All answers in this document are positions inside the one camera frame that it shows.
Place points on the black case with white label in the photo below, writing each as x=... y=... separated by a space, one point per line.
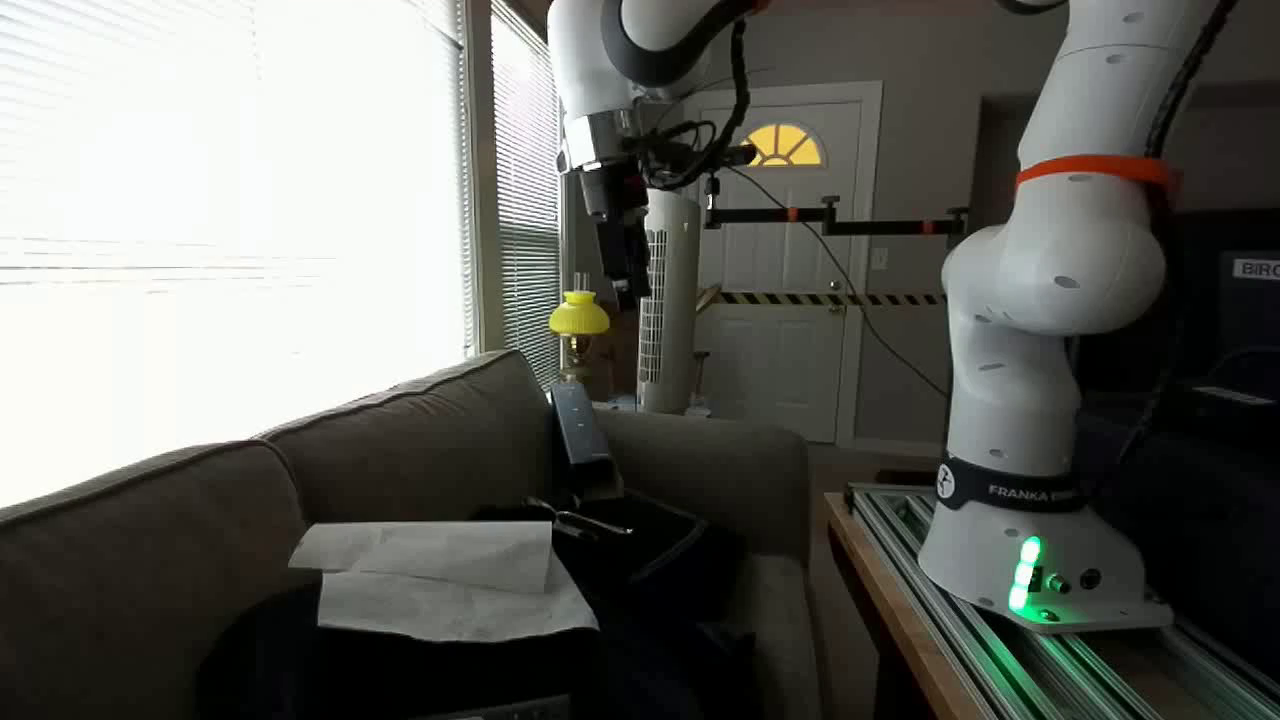
x=1242 y=333

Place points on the black and yellow caution tape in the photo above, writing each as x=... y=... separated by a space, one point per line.
x=800 y=297

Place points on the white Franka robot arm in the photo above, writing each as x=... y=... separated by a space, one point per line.
x=1054 y=267

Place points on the black camera on boom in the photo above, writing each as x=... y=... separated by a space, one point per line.
x=737 y=155

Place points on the beige fabric couch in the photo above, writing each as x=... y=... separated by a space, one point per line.
x=146 y=562

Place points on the thin silver metal rod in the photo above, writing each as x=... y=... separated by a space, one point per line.
x=587 y=517

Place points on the narrow window with blind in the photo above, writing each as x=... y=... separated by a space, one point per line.
x=525 y=201

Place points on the white tower fan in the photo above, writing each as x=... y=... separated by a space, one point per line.
x=670 y=307

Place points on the aluminium rail base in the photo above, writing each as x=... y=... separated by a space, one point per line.
x=1067 y=665

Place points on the white door with arched window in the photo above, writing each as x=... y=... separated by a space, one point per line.
x=787 y=362

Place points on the black box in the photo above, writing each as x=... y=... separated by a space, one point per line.
x=403 y=675

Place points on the yellow funnel-shaped object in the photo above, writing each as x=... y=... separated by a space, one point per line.
x=577 y=319

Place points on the black boom with orange clamps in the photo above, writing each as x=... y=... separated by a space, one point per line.
x=852 y=223

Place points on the large white window blind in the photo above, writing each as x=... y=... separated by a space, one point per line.
x=226 y=225

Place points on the dark grey remote control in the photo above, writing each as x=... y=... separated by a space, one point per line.
x=581 y=426

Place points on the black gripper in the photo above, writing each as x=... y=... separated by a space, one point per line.
x=627 y=201

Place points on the black bag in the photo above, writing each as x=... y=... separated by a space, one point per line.
x=675 y=562

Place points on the white paper napkin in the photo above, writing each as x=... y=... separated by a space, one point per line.
x=441 y=581

